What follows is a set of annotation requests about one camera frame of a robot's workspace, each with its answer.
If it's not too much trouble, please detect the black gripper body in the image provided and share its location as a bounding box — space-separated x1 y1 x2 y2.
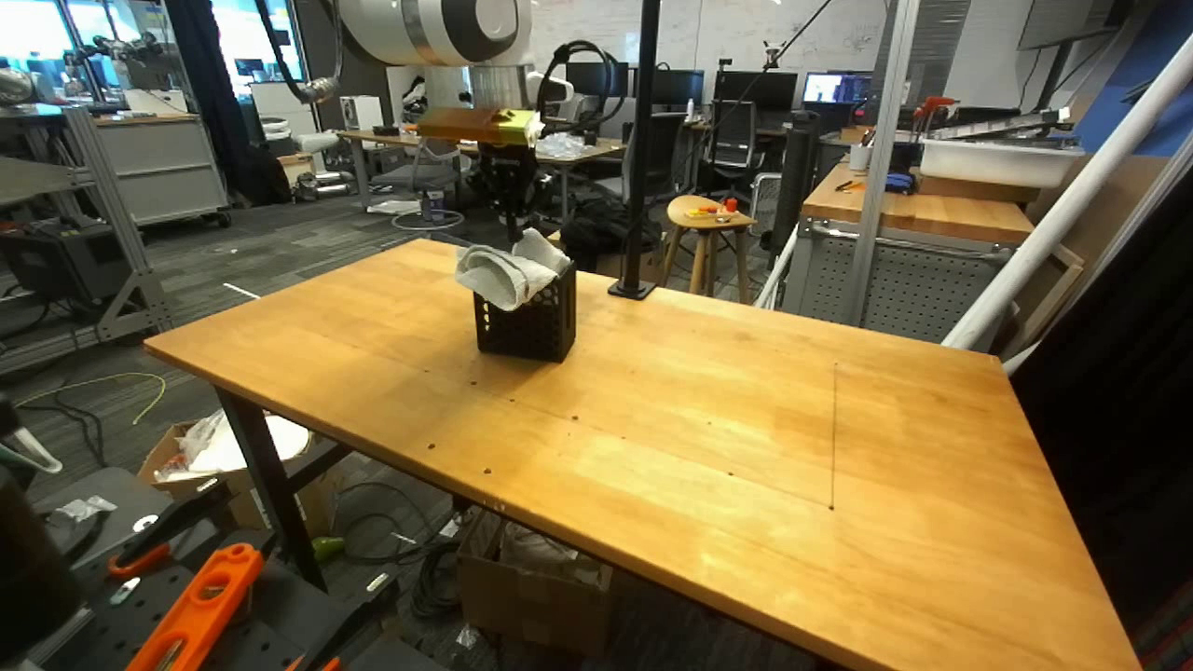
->
477 147 553 225

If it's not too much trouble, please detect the white towel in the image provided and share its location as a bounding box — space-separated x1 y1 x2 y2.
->
451 225 579 312

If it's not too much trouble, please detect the black perforated basket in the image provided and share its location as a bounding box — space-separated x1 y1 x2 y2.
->
469 257 582 364

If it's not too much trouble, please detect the black pole stand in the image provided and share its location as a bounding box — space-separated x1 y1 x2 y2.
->
606 0 664 302

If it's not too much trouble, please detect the round wooden stool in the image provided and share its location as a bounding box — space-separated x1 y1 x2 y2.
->
657 189 755 302

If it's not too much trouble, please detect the black office chair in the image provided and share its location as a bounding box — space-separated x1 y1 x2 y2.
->
705 96 765 178

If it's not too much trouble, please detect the black column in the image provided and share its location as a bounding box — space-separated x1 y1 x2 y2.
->
164 0 273 209

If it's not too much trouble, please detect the computer monitor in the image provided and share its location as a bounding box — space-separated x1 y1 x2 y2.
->
796 67 878 108

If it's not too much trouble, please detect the grey cabinet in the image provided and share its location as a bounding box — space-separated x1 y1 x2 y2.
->
92 111 233 233

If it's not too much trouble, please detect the white plastic bag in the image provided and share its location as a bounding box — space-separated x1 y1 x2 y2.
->
144 407 313 490

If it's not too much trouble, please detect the brown cardboard box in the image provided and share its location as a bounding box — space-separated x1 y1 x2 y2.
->
457 518 618 663

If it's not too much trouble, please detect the wooden top workbench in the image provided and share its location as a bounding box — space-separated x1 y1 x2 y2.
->
796 162 1039 247

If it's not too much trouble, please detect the grey perforated panel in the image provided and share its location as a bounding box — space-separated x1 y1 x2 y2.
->
755 220 1017 346

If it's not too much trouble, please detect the grey metal shelf rack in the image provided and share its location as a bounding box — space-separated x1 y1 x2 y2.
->
0 103 170 377

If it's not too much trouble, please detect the orange tool on floor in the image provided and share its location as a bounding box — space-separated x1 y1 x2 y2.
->
124 539 273 671

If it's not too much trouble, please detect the white slanted beam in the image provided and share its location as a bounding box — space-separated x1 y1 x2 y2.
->
940 30 1193 377

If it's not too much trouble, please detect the tan green wrist camera box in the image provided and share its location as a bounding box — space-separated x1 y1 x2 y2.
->
413 108 549 152

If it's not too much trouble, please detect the white vertical post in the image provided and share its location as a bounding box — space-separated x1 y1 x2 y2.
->
847 0 923 327

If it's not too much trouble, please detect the orange handled tool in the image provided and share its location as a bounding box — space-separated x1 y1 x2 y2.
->
104 490 233 585

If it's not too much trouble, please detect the blue wall panel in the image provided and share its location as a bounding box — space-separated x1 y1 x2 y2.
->
1073 0 1193 162

